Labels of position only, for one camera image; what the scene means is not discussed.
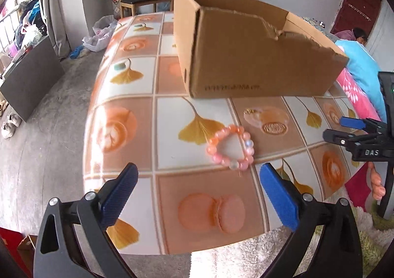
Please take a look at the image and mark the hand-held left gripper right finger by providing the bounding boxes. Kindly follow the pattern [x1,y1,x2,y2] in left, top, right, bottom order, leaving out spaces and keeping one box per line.
[259,163,364,278]

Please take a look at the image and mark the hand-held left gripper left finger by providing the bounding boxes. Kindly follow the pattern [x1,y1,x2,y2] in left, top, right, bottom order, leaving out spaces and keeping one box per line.
[33,163,139,278]

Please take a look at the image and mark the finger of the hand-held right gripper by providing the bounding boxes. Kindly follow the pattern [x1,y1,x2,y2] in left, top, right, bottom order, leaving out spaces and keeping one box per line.
[340,116,388,135]
[323,130,370,152]

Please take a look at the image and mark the pink bead bracelet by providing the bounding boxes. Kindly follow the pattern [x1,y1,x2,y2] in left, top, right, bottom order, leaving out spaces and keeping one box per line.
[206,125,255,171]

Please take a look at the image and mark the brown cardboard box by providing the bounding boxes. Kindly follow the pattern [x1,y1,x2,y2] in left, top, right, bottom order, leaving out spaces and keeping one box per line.
[173,0,350,99]

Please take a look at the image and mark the person's right hand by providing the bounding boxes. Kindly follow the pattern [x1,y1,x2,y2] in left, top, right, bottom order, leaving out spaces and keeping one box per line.
[368,163,387,201]

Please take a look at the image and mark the pink floral blanket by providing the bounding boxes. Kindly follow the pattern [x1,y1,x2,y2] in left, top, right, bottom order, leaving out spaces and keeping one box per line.
[335,67,385,212]

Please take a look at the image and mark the blue pillow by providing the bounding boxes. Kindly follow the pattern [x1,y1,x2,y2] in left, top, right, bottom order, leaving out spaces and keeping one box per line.
[335,39,388,121]

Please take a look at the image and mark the grey patterned quilt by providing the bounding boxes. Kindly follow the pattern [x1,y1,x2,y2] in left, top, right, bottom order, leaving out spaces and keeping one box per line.
[300,16,337,40]

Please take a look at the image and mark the small cardboard box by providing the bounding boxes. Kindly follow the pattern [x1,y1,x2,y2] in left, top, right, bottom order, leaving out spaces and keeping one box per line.
[17,235,39,263]

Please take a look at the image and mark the dark grey board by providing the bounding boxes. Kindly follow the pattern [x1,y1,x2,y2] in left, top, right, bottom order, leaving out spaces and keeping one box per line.
[0,36,65,121]

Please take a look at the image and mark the white plastic bag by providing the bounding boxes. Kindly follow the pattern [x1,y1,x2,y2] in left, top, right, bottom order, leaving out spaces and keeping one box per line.
[83,15,119,52]

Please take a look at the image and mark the pile of clothes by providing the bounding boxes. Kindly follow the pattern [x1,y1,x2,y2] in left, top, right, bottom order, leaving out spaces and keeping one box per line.
[14,0,47,51]

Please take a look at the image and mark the grey curtain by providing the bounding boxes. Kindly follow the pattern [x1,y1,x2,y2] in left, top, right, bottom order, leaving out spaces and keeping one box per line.
[38,0,82,57]

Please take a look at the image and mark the metal hook rail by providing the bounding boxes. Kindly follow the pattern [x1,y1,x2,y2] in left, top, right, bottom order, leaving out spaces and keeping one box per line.
[348,3,371,20]

